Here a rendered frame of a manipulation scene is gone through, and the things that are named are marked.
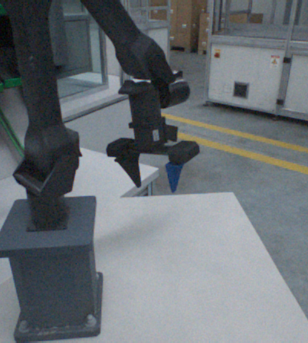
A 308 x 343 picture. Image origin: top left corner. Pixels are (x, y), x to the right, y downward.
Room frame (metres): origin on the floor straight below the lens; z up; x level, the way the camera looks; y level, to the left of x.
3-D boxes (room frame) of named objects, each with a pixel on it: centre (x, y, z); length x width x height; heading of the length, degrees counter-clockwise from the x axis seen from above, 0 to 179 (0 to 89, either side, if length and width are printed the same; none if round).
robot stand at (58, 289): (0.50, 0.18, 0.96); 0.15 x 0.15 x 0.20; 6
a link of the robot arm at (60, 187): (0.50, 0.17, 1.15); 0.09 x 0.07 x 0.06; 47
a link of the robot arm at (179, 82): (0.69, -0.01, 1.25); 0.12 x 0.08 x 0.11; 137
